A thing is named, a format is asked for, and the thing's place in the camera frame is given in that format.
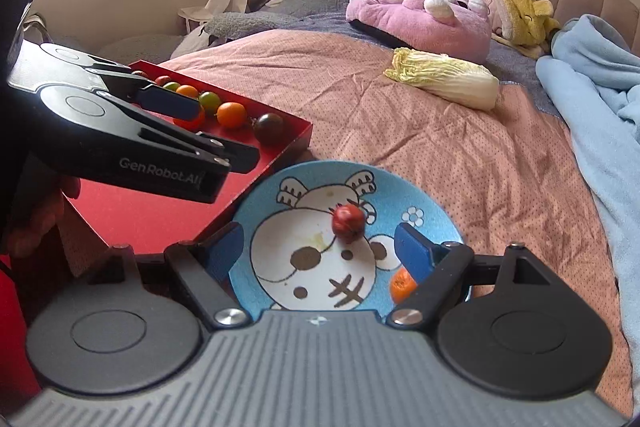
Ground dark purple tomato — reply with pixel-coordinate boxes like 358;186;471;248
252;113;285;145

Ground orange tomato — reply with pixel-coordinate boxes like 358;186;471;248
176;84;200;98
390;267;418;305
216;102;248;129

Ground large green tomato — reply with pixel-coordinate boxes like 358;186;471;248
198;91;222;116

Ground red strawberry tomato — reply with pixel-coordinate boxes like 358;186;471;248
331;204;367;243

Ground small green tomato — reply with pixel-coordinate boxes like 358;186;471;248
163;81;180;92

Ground orange tomato in tray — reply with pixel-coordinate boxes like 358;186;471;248
176;84;200;98

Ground red shallow box tray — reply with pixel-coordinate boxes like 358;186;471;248
70;61;312;254

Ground blue cartoon bear plate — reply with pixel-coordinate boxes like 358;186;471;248
229;160;462;317

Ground pink dotted bedspread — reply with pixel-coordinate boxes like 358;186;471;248
167;29;632;414

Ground white tote bag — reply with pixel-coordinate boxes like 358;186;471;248
170;0;247;58

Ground grey plush shark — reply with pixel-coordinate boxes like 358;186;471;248
200;0;348;46

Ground napa cabbage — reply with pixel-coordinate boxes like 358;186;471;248
384;48;499;112

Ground pink plush rabbit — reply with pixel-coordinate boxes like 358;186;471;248
346;0;491;64

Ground light blue blanket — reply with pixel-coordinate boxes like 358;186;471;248
536;14;639;413

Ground yellow plush blanket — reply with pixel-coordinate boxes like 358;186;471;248
482;0;561;60

